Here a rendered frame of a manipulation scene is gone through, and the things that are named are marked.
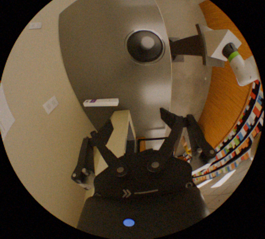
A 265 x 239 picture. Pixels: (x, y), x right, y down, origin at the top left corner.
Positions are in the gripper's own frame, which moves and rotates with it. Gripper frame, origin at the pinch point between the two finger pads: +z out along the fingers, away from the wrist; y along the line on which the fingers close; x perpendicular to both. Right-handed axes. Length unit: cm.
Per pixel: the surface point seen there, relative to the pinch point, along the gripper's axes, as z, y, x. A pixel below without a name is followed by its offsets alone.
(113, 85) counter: 29.3, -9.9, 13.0
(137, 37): -1.6, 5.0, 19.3
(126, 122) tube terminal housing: 24.0, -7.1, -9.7
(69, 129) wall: 20, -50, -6
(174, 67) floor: 109, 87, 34
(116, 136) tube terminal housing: 15.8, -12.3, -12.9
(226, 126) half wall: 41, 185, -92
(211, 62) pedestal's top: 16, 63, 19
